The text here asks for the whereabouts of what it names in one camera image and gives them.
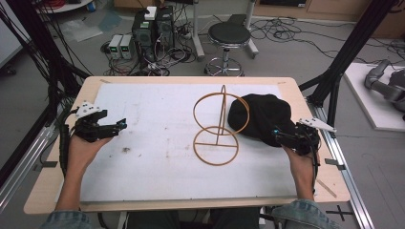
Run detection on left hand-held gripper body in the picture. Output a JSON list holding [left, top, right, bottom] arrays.
[[73, 100, 113, 143]]

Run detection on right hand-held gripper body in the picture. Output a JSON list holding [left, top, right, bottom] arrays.
[[291, 117, 337, 157]]

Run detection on black hat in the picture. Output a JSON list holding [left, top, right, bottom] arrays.
[[226, 93, 298, 148]]

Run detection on golden wire hat stand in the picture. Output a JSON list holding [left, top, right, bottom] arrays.
[[192, 84, 251, 167]]

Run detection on person's left hand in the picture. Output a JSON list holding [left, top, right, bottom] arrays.
[[67, 134, 113, 179]]

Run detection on person's right hand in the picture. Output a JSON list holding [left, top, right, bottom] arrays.
[[281, 145, 317, 183]]

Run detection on white table mat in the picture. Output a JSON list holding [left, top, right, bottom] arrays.
[[79, 82, 298, 203]]

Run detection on thin wooden stick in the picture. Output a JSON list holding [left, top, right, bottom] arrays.
[[315, 178, 338, 199]]

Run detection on white board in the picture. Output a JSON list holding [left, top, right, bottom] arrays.
[[343, 62, 405, 133]]

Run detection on grey power supply unit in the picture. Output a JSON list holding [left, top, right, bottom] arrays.
[[119, 33, 134, 60], [108, 33, 124, 60]]

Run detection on clear plastic sheet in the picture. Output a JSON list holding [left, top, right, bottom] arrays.
[[59, 18, 104, 43]]

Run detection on black computer tower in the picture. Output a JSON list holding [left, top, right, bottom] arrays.
[[155, 5, 176, 50], [131, 10, 158, 62]]

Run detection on white desk leg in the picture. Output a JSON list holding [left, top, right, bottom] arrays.
[[190, 0, 206, 62], [244, 0, 260, 59]]

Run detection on white box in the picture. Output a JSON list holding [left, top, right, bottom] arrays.
[[143, 6, 158, 21]]

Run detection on black round stool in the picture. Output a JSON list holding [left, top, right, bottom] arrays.
[[203, 21, 256, 77]]

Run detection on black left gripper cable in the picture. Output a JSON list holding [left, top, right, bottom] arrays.
[[58, 107, 80, 177]]

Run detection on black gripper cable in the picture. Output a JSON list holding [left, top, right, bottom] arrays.
[[58, 107, 80, 177], [309, 139, 321, 195]]

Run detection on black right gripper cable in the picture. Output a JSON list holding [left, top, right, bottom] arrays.
[[309, 139, 321, 195]]

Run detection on aluminium rail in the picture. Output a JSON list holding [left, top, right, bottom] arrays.
[[0, 122, 63, 213], [306, 99, 376, 229]]

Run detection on tangle of cables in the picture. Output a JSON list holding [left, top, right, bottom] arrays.
[[100, 37, 196, 77]]

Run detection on black metal frame post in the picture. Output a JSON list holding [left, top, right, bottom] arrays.
[[298, 0, 400, 128], [0, 0, 92, 189]]

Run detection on black floor cables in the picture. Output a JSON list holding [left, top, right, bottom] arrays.
[[249, 16, 405, 66]]

